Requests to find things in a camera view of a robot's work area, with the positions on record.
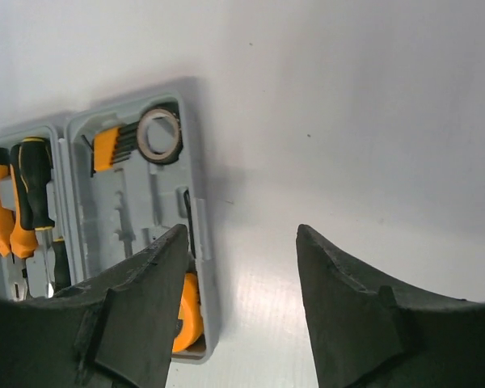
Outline black yellow screwdriver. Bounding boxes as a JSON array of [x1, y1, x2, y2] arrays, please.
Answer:
[[52, 238, 71, 293], [19, 137, 55, 297]]

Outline orange black pliers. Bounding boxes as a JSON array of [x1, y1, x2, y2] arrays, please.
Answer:
[[0, 144, 39, 302]]

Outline orange hex key set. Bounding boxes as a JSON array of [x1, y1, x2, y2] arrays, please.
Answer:
[[81, 123, 137, 177]]

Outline orange tape measure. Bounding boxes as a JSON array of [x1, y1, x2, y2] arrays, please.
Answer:
[[171, 188, 205, 353]]

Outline grey plastic tool case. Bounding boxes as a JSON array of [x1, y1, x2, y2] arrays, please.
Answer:
[[0, 78, 221, 364]]

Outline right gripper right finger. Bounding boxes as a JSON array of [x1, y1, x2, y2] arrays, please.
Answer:
[[296, 225, 485, 387]]

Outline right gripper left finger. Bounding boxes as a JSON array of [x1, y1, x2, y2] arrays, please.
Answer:
[[0, 225, 189, 387]]

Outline black tape roll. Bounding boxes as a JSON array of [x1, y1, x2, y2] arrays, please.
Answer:
[[137, 108, 183, 165]]

